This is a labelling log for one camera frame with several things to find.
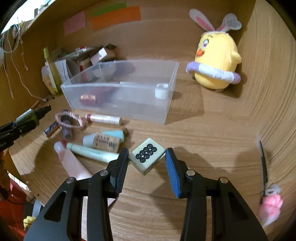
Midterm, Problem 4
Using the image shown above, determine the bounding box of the printed wine cork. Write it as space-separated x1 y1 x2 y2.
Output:
93 133 121 152

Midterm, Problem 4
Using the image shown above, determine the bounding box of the white mahjong tile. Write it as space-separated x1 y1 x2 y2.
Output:
128 138 166 176

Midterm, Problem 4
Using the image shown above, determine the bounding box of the round white-rimmed tin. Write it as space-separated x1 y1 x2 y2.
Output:
55 111 86 128

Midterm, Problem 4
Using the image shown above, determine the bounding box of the light blue tube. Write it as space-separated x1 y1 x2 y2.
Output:
83 130 125 147

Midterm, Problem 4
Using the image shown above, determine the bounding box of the pink sticky note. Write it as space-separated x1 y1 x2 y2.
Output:
63 11 86 36

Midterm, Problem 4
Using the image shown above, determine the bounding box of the person's orange clothing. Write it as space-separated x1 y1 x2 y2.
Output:
0 181 31 234

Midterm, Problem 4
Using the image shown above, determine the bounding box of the dark glass bottle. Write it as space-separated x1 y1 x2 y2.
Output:
60 116 73 140

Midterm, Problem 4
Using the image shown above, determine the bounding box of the small blue packet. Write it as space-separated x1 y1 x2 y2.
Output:
44 122 59 138

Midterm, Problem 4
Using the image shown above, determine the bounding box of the yellow green spray bottle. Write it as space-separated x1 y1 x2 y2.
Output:
43 47 63 96

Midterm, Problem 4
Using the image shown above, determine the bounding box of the white card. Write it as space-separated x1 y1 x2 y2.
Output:
90 47 108 65

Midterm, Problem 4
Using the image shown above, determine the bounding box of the black stick with pink paw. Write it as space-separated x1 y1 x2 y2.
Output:
257 140 284 227

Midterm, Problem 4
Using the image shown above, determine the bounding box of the orange sticky note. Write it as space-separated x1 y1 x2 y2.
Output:
91 6 141 31

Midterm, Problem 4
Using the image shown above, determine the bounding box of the long pale green tube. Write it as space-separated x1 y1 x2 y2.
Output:
66 142 121 163

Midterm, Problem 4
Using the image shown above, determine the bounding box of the yellow white cream tube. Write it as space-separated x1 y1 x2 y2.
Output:
42 66 56 93

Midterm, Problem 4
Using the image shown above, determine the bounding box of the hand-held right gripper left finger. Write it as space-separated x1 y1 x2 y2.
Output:
23 148 129 241

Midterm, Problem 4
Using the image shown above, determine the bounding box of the green sticky note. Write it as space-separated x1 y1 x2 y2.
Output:
92 1 127 16

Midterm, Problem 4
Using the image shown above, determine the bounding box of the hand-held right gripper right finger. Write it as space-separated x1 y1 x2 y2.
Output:
165 147 269 241

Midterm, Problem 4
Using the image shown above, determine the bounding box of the red-capped white tube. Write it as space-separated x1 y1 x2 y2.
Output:
85 113 122 126

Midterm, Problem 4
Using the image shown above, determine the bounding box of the small white cup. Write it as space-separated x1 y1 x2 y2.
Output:
155 83 169 100

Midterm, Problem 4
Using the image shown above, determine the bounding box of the clear plastic storage box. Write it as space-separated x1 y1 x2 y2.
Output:
60 60 179 125

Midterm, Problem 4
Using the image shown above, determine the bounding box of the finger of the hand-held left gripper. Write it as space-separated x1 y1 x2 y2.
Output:
14 105 52 131

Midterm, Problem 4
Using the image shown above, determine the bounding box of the white paper booklet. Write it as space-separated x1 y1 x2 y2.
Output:
54 59 79 81

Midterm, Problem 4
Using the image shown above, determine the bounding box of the yellow chick plush toy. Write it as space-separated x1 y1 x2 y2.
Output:
186 9 242 93

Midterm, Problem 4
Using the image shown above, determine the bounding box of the white cable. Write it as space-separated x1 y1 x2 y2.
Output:
0 23 47 100

